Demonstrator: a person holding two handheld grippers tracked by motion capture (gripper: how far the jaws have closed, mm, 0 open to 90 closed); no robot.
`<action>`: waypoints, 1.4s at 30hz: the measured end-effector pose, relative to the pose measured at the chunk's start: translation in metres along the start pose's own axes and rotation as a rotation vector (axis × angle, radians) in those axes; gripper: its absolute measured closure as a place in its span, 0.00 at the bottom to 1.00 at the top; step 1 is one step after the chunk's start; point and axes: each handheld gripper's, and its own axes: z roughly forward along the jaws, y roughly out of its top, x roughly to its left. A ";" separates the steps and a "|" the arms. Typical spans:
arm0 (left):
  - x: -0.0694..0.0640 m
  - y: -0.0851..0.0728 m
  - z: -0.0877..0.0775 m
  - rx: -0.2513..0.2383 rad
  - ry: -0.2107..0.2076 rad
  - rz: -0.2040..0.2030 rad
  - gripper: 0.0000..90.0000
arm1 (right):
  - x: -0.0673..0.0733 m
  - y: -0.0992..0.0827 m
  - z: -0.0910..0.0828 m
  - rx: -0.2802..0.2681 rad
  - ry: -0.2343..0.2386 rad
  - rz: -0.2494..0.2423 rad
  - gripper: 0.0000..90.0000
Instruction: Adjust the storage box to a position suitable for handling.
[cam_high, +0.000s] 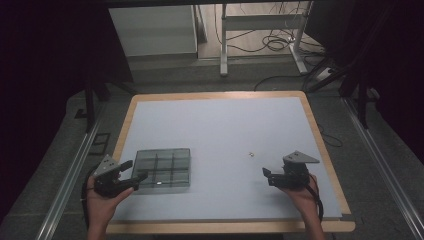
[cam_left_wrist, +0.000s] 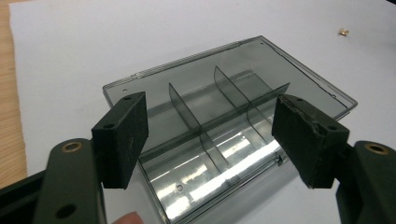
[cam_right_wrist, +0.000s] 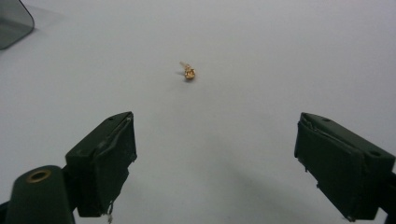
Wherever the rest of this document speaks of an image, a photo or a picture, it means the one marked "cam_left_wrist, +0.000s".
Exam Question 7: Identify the clear grey plastic compartment box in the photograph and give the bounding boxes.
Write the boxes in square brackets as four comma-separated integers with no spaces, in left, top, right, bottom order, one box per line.
[102,35,359,224]

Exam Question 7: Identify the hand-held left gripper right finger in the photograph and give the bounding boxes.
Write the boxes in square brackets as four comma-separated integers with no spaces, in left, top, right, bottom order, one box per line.
[271,93,350,189]

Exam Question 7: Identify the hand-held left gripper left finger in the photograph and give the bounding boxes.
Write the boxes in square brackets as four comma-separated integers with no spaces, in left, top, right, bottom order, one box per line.
[91,91,149,190]

